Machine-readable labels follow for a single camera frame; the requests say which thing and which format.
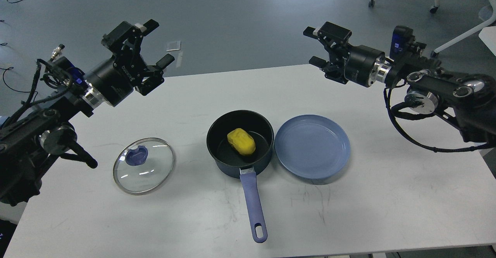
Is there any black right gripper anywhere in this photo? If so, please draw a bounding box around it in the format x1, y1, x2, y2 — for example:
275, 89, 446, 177
303, 22, 386, 87

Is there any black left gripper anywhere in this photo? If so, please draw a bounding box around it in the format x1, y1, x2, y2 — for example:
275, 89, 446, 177
84, 19, 175, 107

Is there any black floor cable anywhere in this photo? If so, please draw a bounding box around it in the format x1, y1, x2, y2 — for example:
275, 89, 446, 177
0, 41, 43, 111

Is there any blue plate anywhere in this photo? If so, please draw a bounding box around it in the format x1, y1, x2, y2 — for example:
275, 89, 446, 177
274, 114, 351, 181

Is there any glass pot lid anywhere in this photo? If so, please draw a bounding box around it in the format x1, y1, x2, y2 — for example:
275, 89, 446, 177
113, 138, 176, 196

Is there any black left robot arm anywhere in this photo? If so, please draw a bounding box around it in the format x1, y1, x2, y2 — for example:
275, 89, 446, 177
0, 19, 175, 206

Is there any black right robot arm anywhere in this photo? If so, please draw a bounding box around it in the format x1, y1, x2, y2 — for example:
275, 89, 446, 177
303, 22, 496, 153

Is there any dark blue saucepan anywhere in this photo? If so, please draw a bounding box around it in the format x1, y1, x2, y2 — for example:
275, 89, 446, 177
206, 110, 274, 243

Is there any yellow potato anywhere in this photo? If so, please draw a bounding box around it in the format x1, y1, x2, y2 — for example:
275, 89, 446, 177
227, 128, 256, 156

